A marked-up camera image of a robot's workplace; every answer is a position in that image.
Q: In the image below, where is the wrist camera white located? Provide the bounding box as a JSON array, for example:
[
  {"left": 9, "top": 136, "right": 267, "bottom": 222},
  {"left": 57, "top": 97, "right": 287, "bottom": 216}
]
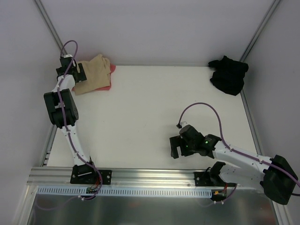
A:
[
  {"left": 176, "top": 121, "right": 189, "bottom": 129},
  {"left": 61, "top": 54, "right": 73, "bottom": 59}
]

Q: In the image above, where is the black mounting plate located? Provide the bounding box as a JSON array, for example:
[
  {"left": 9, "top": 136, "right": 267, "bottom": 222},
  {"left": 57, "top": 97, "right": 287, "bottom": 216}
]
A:
[
  {"left": 70, "top": 165, "right": 112, "bottom": 185},
  {"left": 194, "top": 172, "right": 214, "bottom": 187}
]

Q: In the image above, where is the beige t shirt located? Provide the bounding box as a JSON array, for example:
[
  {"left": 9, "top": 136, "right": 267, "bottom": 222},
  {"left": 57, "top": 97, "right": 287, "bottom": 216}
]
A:
[{"left": 73, "top": 54, "right": 115, "bottom": 96}]

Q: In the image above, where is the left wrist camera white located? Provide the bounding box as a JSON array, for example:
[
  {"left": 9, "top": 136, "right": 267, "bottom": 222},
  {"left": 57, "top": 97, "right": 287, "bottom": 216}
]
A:
[{"left": 61, "top": 54, "right": 73, "bottom": 59}]

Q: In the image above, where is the black t shirt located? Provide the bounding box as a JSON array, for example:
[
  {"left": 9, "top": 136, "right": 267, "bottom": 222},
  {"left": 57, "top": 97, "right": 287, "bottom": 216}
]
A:
[{"left": 208, "top": 55, "right": 249, "bottom": 96}]

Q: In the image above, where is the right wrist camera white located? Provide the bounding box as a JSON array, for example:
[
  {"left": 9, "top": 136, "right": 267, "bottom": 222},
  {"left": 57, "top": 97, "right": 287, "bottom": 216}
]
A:
[{"left": 176, "top": 121, "right": 189, "bottom": 129}]

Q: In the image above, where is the right aluminium frame post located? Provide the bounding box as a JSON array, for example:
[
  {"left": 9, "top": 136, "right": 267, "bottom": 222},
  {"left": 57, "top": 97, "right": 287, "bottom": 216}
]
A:
[{"left": 240, "top": 0, "right": 282, "bottom": 62}]

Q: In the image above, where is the aluminium frame post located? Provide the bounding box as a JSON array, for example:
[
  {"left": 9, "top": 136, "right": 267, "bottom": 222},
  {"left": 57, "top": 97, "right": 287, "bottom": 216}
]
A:
[
  {"left": 33, "top": 0, "right": 67, "bottom": 54},
  {"left": 240, "top": 0, "right": 282, "bottom": 62}
]

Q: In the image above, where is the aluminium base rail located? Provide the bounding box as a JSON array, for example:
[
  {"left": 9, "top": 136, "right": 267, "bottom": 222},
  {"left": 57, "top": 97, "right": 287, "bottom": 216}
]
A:
[{"left": 26, "top": 167, "right": 203, "bottom": 188}]

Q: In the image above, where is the white slotted cable duct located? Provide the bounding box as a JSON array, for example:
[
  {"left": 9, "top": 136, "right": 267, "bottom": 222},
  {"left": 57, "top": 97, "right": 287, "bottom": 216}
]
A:
[{"left": 37, "top": 186, "right": 212, "bottom": 198}]

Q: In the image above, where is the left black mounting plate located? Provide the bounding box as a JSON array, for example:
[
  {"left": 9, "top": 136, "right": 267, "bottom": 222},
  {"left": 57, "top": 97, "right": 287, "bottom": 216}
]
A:
[{"left": 70, "top": 165, "right": 112, "bottom": 185}]

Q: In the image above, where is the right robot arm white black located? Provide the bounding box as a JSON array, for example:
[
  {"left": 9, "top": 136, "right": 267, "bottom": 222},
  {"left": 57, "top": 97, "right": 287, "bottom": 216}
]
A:
[{"left": 169, "top": 125, "right": 298, "bottom": 205}]

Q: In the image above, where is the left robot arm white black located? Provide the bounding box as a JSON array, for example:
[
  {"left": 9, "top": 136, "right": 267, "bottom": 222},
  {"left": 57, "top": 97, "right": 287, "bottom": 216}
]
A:
[{"left": 44, "top": 54, "right": 98, "bottom": 183}]

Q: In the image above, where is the left aluminium frame post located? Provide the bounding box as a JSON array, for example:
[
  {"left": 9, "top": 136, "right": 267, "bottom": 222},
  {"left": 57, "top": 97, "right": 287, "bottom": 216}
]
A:
[{"left": 33, "top": 0, "right": 67, "bottom": 54}]

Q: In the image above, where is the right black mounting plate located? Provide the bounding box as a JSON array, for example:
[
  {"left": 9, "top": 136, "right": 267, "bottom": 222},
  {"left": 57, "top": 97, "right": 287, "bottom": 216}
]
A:
[{"left": 194, "top": 172, "right": 214, "bottom": 187}]

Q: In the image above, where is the folded pink t shirt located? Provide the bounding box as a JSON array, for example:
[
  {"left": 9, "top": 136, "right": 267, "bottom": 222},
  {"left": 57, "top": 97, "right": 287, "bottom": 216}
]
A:
[{"left": 72, "top": 64, "right": 116, "bottom": 95}]

